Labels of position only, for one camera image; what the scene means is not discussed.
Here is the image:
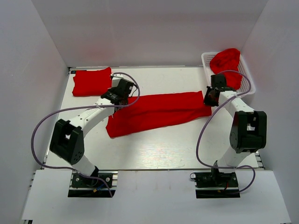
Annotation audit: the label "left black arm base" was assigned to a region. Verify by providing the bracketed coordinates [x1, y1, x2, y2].
[68, 171, 118, 198]

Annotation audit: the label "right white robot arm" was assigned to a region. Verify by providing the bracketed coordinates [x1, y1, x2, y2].
[204, 73, 267, 186]

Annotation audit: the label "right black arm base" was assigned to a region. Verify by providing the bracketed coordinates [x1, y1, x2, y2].
[190, 168, 240, 199]

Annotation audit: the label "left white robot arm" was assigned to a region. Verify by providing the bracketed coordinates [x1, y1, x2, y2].
[50, 78, 134, 186]

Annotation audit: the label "red t shirts in basket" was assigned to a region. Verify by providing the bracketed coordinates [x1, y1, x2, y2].
[210, 48, 242, 90]

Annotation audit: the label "folded red t shirt stack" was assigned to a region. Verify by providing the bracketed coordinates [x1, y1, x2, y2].
[72, 67, 112, 97]

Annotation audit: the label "white plastic basket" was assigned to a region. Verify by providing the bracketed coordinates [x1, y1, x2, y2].
[201, 52, 256, 97]

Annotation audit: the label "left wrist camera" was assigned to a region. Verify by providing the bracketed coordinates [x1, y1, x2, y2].
[110, 74, 123, 87]

